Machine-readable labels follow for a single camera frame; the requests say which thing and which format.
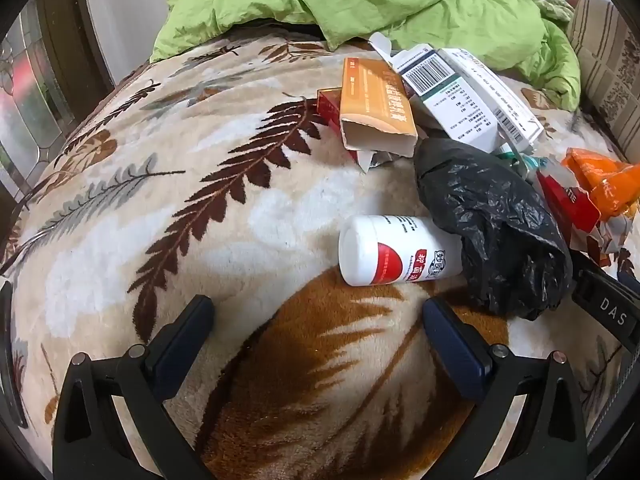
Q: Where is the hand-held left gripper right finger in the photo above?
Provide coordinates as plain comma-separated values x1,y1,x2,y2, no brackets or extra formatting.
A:
422,296,588,480

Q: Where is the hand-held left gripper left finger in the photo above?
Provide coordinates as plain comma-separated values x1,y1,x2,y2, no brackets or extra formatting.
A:
52,294,217,480

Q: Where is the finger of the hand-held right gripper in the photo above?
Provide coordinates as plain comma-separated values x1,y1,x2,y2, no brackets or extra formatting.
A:
617,271,640,306
569,249,602,282

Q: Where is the black plastic bag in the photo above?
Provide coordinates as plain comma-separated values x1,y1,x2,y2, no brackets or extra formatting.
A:
413,137,574,322

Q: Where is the white pill bottle red label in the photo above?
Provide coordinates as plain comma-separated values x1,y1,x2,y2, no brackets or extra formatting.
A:
338,215,463,287

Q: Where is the blue white barcode box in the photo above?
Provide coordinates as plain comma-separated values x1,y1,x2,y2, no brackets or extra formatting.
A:
370,32,501,153

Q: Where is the orange medicine box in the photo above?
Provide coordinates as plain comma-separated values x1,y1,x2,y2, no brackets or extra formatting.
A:
340,57,419,157

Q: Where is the torn red packet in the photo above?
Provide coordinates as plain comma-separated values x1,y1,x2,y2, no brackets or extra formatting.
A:
535,170,626,266

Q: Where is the orange snack packet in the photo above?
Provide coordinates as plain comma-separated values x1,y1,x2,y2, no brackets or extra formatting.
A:
560,147,640,221

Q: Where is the teal packet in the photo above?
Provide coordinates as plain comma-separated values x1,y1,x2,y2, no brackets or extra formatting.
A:
500,145,546,181

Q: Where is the leaf print blanket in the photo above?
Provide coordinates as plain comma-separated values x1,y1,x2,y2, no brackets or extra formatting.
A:
0,27,640,480

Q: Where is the long white barcode box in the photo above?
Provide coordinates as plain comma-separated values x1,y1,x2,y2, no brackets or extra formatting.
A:
440,47,546,153

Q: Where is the crumpled silver wrapper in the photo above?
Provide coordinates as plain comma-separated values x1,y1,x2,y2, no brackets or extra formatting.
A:
355,149,401,173

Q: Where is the striped floral cushion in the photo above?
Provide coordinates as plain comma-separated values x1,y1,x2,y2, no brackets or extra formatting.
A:
565,0,640,161

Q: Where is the red cigarette box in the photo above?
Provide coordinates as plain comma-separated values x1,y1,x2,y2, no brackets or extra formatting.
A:
317,87,346,131

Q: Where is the wooden glass door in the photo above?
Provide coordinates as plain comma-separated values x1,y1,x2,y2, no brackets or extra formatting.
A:
0,0,116,211

